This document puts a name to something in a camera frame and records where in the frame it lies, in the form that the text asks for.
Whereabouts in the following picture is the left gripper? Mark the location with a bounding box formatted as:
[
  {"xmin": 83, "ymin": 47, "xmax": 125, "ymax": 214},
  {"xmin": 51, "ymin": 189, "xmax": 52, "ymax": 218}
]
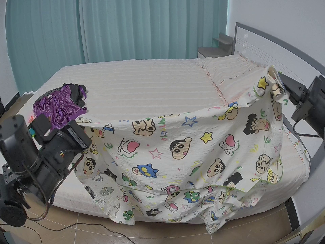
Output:
[{"xmin": 38, "ymin": 120, "xmax": 92, "ymax": 163}]

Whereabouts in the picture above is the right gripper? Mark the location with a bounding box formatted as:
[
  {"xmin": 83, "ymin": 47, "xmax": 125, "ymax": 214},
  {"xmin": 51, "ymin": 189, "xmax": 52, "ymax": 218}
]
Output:
[{"xmin": 278, "ymin": 73, "xmax": 306, "ymax": 104}]

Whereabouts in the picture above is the white printed pyjama top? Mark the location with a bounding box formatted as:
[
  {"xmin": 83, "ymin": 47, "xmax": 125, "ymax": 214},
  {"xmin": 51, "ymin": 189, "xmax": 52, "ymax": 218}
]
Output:
[{"xmin": 74, "ymin": 65, "xmax": 290, "ymax": 234}]

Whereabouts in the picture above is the pile of clothes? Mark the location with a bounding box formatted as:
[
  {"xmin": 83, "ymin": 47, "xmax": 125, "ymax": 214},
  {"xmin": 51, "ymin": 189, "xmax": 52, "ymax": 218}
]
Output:
[{"xmin": 29, "ymin": 83, "xmax": 88, "ymax": 131}]

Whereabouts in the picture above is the bed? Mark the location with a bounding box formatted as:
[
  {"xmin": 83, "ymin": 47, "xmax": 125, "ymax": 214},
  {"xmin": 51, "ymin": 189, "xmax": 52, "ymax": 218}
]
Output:
[{"xmin": 8, "ymin": 22, "xmax": 325, "ymax": 223}]

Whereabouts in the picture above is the pink striped pillow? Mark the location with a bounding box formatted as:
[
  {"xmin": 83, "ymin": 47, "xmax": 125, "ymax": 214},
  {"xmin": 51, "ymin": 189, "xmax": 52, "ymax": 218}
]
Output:
[{"xmin": 197, "ymin": 54, "xmax": 269, "ymax": 105}]

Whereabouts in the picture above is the grey bedside table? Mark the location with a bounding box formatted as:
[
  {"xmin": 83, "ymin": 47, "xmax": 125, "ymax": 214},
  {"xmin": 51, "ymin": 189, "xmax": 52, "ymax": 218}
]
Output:
[{"xmin": 198, "ymin": 33, "xmax": 234, "ymax": 59}]

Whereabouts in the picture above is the blue-green curtain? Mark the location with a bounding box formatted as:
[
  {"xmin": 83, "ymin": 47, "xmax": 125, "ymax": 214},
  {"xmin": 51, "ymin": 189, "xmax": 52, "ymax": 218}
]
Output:
[{"xmin": 5, "ymin": 0, "xmax": 229, "ymax": 96}]

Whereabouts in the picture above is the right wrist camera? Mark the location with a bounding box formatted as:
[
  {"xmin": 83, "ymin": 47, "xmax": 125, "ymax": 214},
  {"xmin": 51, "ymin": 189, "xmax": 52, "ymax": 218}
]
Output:
[{"xmin": 291, "ymin": 99, "xmax": 314, "ymax": 123}]

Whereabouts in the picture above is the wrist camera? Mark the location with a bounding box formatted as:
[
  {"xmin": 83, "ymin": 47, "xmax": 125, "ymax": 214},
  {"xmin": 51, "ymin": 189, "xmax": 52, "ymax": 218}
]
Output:
[
  {"xmin": 28, "ymin": 115, "xmax": 64, "ymax": 147},
  {"xmin": 291, "ymin": 99, "xmax": 314, "ymax": 123}
]

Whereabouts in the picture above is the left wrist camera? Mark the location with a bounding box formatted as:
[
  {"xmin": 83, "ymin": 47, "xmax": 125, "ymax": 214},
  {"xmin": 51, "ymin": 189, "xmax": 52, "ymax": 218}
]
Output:
[{"xmin": 28, "ymin": 115, "xmax": 64, "ymax": 147}]

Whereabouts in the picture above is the black cable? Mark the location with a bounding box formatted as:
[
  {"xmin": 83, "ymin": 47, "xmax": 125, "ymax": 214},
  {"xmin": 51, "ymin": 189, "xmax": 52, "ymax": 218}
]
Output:
[{"xmin": 0, "ymin": 223, "xmax": 134, "ymax": 244}]

